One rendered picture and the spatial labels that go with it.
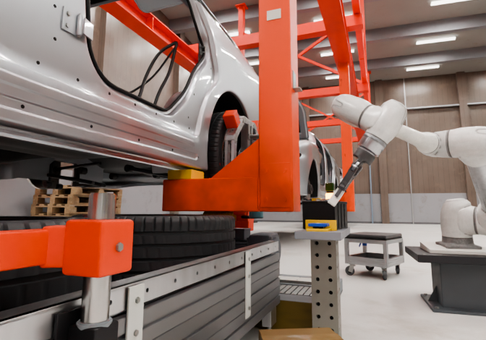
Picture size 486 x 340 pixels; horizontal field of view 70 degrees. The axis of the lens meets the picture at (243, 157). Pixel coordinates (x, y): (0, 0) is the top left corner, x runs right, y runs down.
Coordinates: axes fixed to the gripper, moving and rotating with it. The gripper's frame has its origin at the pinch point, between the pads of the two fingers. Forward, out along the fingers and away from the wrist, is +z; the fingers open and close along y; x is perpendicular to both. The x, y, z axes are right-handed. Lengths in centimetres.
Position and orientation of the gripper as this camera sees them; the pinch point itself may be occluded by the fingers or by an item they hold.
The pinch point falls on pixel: (335, 197)
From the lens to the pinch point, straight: 136.7
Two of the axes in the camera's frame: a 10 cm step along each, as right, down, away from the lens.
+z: -5.4, 8.4, 0.8
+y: 3.6, 1.5, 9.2
